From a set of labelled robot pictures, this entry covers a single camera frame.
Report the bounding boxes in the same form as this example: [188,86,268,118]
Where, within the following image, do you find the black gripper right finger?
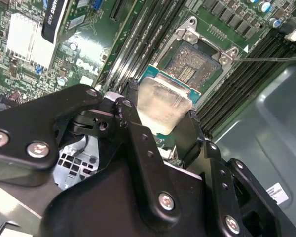
[175,110,296,237]

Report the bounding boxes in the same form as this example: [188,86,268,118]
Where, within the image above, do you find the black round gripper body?
[39,159,214,237]

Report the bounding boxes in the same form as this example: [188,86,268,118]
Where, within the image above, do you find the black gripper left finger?
[0,78,183,235]

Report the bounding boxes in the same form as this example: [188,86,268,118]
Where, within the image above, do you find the silver topped CPU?
[137,63,203,139]

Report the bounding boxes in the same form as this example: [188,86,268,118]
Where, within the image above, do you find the thin wire locking lever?
[233,56,296,62]

